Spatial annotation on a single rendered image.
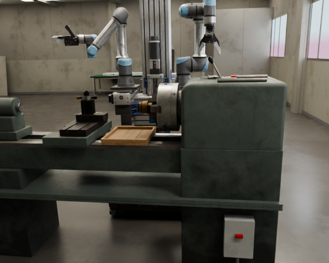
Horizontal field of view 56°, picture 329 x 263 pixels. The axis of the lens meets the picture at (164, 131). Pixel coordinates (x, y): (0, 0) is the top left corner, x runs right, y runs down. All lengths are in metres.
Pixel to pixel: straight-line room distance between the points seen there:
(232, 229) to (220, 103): 0.77
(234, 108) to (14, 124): 1.51
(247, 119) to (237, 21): 9.10
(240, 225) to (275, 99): 0.77
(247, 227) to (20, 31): 12.20
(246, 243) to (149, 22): 1.92
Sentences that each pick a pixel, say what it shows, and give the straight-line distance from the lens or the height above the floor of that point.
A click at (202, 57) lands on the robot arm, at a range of 2.59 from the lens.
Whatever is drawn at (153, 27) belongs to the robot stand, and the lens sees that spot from 2.80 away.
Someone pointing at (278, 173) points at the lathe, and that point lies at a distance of 1.96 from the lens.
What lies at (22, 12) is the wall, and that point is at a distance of 13.32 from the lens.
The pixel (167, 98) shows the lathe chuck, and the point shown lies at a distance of 1.89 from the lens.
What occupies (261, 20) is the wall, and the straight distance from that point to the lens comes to 10.96.
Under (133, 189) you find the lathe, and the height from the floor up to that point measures 0.54.
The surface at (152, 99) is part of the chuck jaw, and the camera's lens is 2.06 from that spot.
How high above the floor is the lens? 1.43
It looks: 14 degrees down
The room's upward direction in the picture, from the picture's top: 1 degrees counter-clockwise
